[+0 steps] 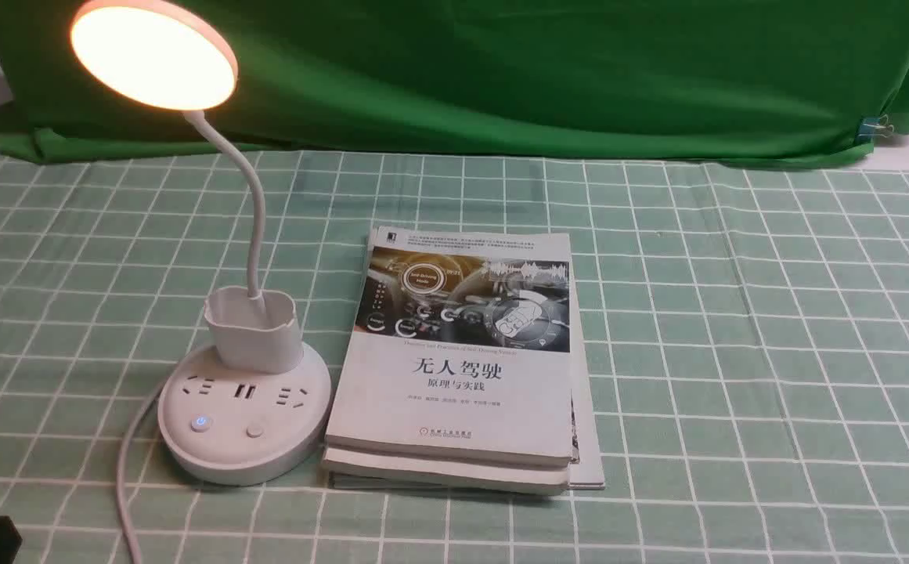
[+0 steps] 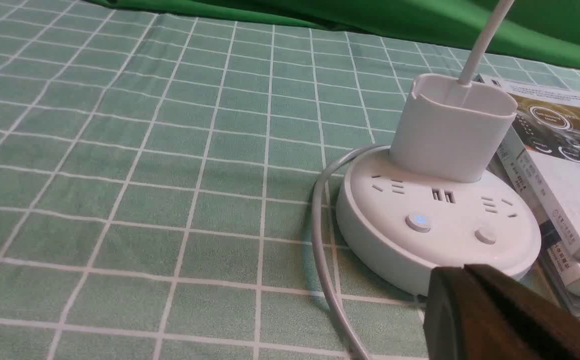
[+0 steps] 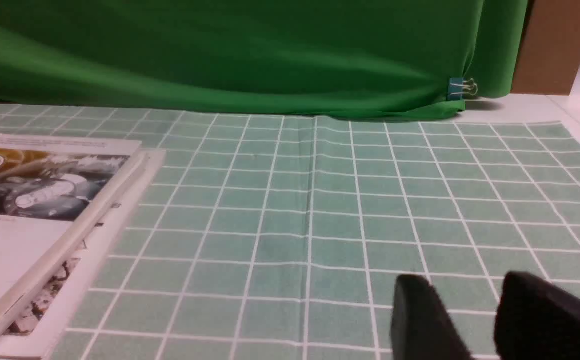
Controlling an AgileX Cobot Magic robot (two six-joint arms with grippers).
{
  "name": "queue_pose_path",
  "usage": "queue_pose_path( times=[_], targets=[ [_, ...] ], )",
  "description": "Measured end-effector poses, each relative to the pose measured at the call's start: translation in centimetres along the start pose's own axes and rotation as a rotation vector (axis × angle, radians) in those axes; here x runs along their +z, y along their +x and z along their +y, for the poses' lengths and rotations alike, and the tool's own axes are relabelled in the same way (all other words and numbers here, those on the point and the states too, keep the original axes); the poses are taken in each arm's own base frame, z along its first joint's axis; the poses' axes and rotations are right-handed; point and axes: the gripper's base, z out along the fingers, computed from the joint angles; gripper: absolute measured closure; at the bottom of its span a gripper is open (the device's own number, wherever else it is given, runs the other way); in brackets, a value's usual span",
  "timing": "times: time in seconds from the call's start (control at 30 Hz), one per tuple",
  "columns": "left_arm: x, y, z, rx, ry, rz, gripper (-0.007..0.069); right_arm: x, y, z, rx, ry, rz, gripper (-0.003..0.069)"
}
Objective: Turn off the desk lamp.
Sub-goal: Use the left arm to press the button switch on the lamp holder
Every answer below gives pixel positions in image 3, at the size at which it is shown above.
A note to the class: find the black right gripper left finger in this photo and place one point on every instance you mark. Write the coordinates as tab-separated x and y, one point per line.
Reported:
420	328

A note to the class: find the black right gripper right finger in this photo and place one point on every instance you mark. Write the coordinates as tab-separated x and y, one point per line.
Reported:
536	320

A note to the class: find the green checkered tablecloth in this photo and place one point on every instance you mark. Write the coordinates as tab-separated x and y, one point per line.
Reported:
270	237

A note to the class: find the blue binder clip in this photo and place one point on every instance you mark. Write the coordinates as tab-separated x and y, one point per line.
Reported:
459	88

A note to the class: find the green backdrop cloth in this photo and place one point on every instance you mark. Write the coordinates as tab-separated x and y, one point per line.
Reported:
355	59

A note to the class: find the brown cardboard panel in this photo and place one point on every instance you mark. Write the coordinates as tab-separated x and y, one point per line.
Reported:
549	55

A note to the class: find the white self-driving textbook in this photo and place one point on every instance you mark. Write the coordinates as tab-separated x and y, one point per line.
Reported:
49	187

